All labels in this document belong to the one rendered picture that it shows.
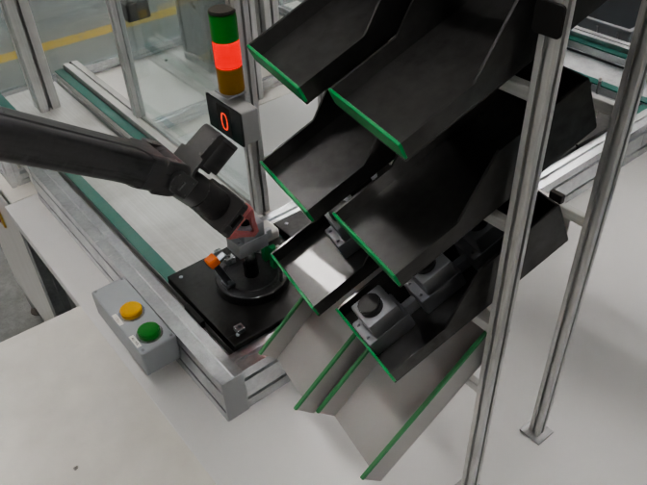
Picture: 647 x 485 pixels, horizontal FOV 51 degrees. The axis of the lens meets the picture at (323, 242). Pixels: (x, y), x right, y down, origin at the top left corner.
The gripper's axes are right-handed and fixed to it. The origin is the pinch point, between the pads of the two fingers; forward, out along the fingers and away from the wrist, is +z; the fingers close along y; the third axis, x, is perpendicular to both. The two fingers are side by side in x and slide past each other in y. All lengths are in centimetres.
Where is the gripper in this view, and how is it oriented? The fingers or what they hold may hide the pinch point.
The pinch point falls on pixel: (245, 225)
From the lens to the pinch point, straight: 123.8
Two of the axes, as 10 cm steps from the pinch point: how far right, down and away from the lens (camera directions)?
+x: -6.1, 7.9, -0.1
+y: -6.4, -4.8, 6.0
